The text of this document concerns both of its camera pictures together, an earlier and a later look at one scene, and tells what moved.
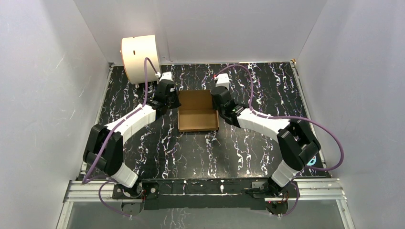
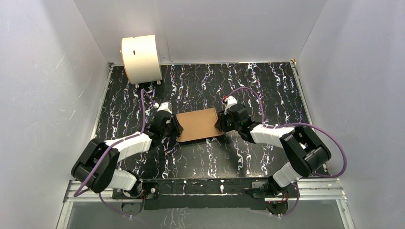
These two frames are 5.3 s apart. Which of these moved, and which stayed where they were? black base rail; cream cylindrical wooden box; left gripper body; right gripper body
Moved: right gripper body; left gripper body
Stayed: cream cylindrical wooden box; black base rail
